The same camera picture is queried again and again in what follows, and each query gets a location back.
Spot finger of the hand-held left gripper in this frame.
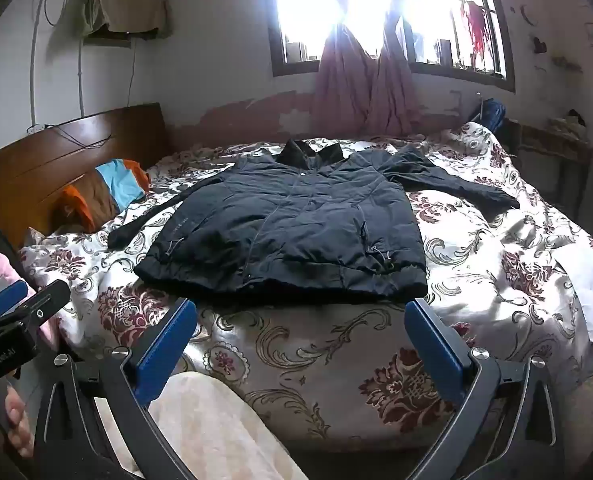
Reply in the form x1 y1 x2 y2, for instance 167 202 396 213
0 279 71 333
0 280 30 317

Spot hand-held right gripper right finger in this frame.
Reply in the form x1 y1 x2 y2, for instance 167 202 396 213
404 298 567 480

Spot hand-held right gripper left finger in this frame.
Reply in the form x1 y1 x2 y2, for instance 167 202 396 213
32 298 198 480

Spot dark navy padded jacket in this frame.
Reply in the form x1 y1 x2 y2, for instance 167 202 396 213
107 139 521 305

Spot red hanging clothes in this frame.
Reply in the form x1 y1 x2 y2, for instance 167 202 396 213
459 0 490 57

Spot person's left hand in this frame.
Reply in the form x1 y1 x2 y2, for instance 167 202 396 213
2 384 35 459

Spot cream fluffy cloth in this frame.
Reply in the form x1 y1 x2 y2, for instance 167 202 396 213
96 372 309 480

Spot floral printed quilt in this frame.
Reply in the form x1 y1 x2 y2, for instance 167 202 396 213
19 121 593 461

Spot wooden headboard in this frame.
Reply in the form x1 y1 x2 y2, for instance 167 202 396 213
0 102 170 251

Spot orange blue brown pillow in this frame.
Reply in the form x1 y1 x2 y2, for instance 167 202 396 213
56 159 150 233

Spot wooden side table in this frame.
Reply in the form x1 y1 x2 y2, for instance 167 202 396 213
506 119 593 222

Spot blue bag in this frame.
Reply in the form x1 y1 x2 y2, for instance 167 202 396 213
479 99 507 133

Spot dark framed window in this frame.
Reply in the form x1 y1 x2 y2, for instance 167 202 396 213
269 0 517 93

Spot thin black cable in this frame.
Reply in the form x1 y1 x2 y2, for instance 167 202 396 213
45 124 114 150

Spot white wall cable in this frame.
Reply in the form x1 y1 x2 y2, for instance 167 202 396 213
29 0 72 131
76 35 86 117

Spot cloth covered wall unit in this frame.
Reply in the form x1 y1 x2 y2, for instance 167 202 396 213
81 0 173 51

